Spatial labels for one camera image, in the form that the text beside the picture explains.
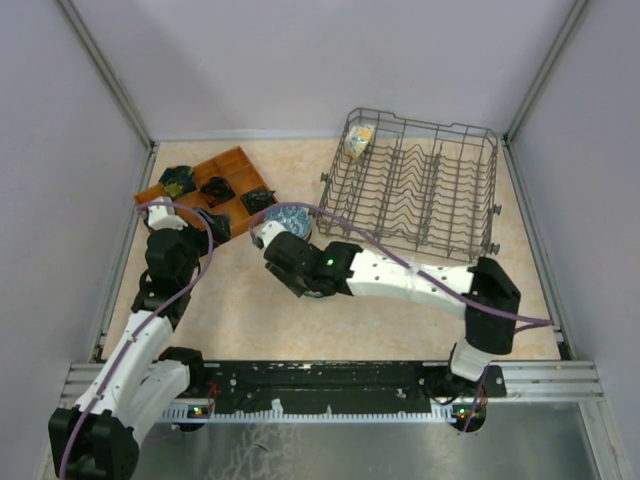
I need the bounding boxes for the aluminium frame rail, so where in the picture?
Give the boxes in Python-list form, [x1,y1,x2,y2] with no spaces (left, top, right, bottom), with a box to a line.
[498,360,604,403]

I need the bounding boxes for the blue dotted bowl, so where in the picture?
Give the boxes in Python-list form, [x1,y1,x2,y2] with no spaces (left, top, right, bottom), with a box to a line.
[264,206,312,240]

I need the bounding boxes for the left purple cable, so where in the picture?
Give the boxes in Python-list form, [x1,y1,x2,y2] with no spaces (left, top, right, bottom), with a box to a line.
[57,201,217,479]

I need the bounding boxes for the yellow flower dark cloth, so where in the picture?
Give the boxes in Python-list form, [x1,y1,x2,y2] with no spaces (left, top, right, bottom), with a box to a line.
[159,165,197,200]

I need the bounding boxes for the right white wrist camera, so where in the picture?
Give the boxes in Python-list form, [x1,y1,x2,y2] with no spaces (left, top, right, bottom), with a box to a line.
[250,220,287,249]

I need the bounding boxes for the orange patterned bowl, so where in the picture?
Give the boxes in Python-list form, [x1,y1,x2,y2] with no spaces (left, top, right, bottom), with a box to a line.
[303,291,332,299]

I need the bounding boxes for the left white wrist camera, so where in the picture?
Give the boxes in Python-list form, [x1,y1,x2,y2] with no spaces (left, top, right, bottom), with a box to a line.
[141,196,188,231]

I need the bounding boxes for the purple cable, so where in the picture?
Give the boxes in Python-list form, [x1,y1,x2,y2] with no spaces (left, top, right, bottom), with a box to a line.
[57,201,217,479]
[248,200,555,434]

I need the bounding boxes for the grey wire dish rack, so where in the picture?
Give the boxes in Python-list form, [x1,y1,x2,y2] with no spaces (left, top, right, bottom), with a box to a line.
[319,107,501,263]

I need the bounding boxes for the wooden compartment tray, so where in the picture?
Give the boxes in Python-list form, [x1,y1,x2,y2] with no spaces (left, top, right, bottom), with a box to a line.
[134,147,272,239]

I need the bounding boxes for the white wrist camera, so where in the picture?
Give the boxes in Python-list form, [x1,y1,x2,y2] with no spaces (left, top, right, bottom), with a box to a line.
[141,196,188,231]
[250,220,287,249]

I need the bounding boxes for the green leaf rolled cloth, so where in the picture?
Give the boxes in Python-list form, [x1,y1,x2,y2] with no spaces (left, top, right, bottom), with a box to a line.
[241,187,276,215]

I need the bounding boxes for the orange flower rolled cloth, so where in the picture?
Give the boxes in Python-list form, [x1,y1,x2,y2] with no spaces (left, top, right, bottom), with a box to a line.
[199,176,235,208]

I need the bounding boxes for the yellow blue patterned bowl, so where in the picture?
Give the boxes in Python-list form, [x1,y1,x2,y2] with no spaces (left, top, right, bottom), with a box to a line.
[344,123,376,160]

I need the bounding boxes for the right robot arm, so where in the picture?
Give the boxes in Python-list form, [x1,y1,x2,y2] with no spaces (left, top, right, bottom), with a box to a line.
[255,222,521,396]

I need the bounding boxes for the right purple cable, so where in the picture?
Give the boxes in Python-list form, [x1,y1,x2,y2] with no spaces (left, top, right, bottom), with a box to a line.
[248,200,555,434]

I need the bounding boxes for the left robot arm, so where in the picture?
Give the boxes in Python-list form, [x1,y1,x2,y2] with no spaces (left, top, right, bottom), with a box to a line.
[48,198,230,479]

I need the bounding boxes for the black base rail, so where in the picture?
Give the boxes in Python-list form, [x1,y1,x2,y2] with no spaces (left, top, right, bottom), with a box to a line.
[161,361,506,431]

